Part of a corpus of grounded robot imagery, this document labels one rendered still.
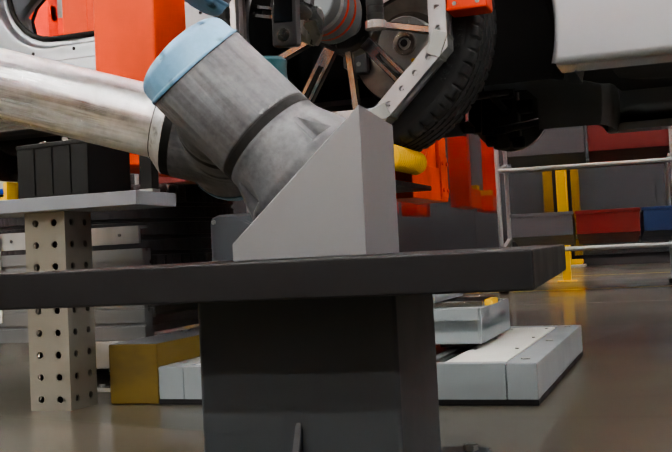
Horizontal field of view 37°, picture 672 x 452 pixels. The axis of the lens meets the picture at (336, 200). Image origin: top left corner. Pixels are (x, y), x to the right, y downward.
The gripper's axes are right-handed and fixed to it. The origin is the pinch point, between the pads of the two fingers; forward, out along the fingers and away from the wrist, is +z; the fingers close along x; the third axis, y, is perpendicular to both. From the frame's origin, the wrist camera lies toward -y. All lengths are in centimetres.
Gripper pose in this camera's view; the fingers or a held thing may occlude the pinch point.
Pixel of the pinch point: (313, 44)
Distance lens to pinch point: 192.4
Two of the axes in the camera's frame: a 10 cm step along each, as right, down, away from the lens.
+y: 1.7, -8.9, 4.3
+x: -9.4, -0.1, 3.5
